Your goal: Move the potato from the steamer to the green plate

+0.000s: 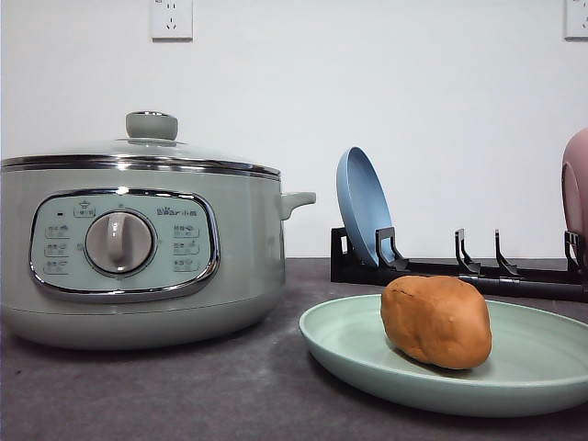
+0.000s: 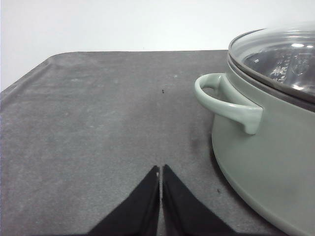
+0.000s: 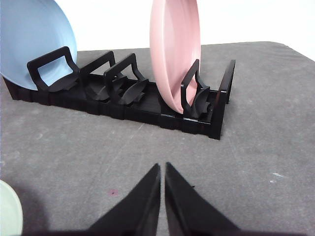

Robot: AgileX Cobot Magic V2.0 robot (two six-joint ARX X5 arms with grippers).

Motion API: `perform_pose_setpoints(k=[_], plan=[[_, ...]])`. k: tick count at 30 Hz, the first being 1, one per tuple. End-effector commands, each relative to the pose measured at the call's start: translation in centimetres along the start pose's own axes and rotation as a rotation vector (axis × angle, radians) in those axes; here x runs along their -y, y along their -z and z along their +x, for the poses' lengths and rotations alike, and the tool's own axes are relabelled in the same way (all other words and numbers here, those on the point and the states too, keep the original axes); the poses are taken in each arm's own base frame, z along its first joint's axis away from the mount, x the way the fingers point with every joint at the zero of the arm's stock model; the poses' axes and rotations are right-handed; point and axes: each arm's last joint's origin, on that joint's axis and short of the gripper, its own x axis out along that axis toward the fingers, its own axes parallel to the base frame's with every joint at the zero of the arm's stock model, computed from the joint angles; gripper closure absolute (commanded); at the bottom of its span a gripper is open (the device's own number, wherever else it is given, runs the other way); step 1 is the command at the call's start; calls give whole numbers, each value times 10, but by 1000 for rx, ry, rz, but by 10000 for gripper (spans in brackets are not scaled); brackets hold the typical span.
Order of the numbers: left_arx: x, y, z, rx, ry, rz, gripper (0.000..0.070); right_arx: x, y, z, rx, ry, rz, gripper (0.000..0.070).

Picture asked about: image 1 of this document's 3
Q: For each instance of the glass lid with green knob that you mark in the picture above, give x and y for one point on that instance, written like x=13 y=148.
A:
x=150 y=144

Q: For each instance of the white wall socket left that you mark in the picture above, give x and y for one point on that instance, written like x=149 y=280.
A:
x=171 y=21

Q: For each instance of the white wall socket right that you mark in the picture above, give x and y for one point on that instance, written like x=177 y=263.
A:
x=573 y=21

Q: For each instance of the green electric steamer pot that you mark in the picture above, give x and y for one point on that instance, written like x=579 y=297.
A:
x=130 y=257

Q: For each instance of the black plate rack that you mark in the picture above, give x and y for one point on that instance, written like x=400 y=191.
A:
x=505 y=278

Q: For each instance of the pink plate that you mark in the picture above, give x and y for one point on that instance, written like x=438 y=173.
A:
x=574 y=191

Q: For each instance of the blue plate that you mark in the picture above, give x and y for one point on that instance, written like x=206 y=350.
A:
x=363 y=202

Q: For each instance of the green plate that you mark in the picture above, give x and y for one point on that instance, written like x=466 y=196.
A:
x=536 y=362

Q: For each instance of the brown potato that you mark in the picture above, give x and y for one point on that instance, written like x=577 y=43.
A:
x=444 y=321

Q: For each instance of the white wall socket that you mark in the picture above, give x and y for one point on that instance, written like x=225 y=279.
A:
x=171 y=21
x=573 y=21

